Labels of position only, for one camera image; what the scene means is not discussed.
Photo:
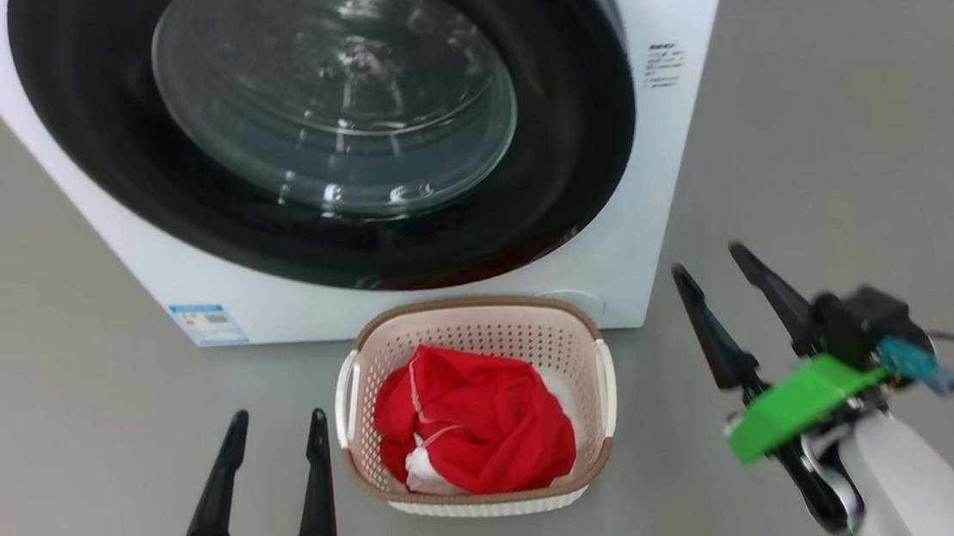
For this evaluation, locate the white front-load washing machine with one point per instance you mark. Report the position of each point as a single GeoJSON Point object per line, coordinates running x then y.
{"type": "Point", "coordinates": [674, 156]}

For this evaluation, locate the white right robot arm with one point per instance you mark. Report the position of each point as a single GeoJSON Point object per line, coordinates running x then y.
{"type": "Point", "coordinates": [910, 480]}

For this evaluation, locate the cream laundry basket brown rim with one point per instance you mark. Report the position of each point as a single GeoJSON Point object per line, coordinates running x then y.
{"type": "Point", "coordinates": [464, 321]}

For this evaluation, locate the red garment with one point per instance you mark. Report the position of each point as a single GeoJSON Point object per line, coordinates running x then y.
{"type": "Point", "coordinates": [490, 422]}

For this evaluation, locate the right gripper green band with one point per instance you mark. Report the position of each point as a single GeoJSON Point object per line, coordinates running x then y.
{"type": "Point", "coordinates": [800, 404]}

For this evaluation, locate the black-rimmed glass washer door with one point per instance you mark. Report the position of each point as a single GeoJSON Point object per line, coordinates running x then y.
{"type": "Point", "coordinates": [341, 98]}

